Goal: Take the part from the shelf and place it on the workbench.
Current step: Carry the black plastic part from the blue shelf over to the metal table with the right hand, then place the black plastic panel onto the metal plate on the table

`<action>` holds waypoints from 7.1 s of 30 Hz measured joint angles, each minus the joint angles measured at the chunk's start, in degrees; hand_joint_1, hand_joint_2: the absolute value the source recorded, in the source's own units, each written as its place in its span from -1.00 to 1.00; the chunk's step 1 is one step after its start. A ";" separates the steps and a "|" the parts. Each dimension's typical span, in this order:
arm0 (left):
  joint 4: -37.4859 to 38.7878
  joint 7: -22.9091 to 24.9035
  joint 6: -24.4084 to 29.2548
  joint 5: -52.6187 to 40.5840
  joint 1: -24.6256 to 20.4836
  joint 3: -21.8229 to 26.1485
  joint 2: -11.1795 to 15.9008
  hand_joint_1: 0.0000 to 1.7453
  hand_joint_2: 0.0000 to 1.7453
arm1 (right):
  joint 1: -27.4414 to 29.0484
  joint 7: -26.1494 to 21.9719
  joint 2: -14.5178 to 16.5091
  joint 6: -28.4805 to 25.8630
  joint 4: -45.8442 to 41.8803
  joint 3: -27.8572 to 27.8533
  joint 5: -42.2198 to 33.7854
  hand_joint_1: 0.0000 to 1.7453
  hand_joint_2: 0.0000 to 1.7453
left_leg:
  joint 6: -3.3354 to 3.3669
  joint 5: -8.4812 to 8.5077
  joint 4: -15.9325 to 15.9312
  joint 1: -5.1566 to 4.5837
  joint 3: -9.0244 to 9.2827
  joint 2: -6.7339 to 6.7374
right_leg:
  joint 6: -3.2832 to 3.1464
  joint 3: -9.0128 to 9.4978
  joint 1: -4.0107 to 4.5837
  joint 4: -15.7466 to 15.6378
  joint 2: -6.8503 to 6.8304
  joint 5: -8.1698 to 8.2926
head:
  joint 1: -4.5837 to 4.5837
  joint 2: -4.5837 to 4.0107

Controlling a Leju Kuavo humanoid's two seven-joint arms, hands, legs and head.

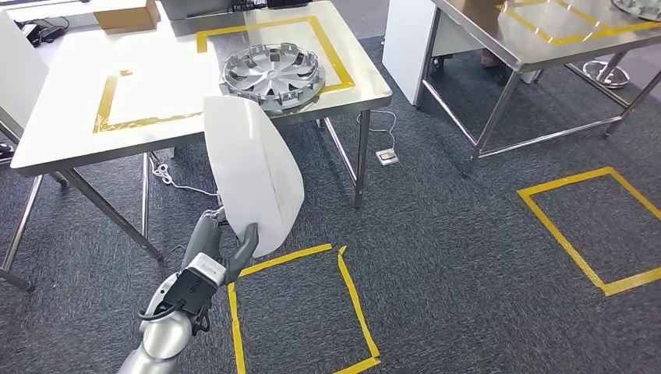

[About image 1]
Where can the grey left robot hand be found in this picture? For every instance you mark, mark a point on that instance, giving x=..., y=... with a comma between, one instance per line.
x=204, y=240

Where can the white curved plastic part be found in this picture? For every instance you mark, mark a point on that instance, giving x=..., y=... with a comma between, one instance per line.
x=253, y=175

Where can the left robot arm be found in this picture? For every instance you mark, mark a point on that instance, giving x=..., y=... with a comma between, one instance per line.
x=160, y=340

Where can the steel workbench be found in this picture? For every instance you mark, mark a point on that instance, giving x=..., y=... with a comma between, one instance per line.
x=155, y=67
x=485, y=36

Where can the yellow tape rectangle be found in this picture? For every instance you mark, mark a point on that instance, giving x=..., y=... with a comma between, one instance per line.
x=330, y=57
x=568, y=38
x=106, y=98

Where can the white power strip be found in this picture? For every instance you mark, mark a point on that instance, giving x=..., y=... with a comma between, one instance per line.
x=387, y=157

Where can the closed cardboard box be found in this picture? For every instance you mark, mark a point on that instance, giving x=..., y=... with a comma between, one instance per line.
x=126, y=15

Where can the black bag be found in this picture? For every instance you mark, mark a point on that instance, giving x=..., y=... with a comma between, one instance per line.
x=286, y=3

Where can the white panel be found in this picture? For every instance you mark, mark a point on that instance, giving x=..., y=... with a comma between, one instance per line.
x=20, y=67

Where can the person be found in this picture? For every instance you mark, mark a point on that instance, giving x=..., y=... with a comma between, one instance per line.
x=495, y=72

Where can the chrome stanchion base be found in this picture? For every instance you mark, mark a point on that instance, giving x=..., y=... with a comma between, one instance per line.
x=609, y=75

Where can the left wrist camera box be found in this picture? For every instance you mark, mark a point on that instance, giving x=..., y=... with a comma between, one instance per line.
x=193, y=286

